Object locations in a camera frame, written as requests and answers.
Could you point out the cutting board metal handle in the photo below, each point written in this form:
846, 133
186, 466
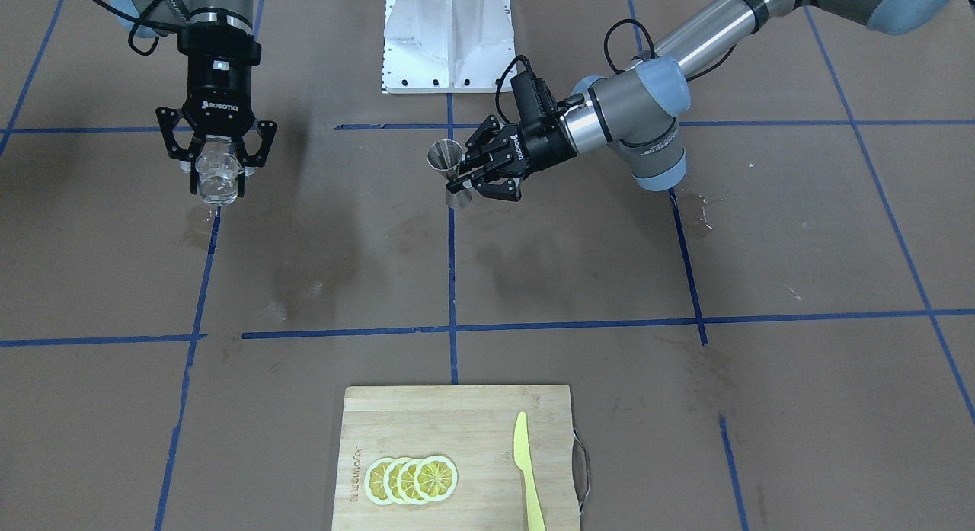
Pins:
581, 472

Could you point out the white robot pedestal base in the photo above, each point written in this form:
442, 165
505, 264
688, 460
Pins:
446, 46

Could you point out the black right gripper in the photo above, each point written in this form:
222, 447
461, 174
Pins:
218, 91

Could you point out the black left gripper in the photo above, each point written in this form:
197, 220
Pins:
538, 147

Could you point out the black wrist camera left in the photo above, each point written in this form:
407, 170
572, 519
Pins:
531, 94

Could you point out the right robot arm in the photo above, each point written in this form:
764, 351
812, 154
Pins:
155, 19

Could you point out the wooden cutting board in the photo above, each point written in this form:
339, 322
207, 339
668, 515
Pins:
473, 425

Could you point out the steel double jigger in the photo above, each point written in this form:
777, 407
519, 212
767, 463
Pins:
445, 157

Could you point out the yellow plastic knife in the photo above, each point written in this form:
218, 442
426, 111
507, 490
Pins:
523, 461

